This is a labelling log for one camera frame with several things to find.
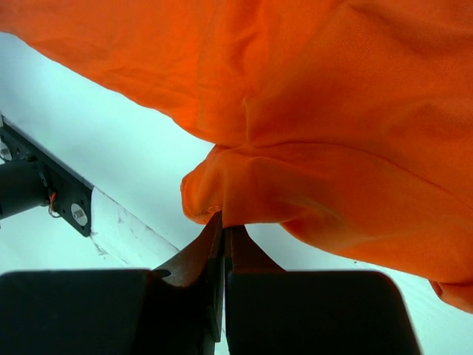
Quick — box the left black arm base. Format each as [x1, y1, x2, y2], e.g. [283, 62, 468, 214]
[1, 116, 93, 237]

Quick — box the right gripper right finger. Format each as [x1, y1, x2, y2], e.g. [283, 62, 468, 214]
[224, 226, 421, 355]

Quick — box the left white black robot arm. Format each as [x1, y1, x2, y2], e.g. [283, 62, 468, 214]
[1, 160, 49, 220]

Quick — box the orange t shirt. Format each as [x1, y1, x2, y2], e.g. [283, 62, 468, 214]
[1, 1, 472, 312]

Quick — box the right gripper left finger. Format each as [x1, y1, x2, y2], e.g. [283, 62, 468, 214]
[1, 214, 223, 354]

